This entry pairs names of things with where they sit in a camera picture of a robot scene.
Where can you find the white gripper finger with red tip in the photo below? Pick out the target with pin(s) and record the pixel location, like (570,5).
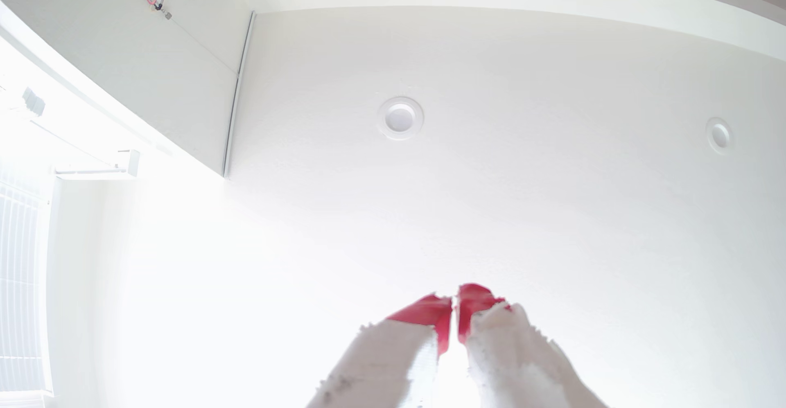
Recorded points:
(509,359)
(393,359)

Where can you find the round recessed ceiling light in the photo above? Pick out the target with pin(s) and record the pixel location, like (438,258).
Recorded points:
(719,135)
(400,117)

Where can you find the white window blind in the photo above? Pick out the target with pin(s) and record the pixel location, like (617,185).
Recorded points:
(21,285)

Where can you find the small grey wall fixture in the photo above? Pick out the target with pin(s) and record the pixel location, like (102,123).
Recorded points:
(34,102)

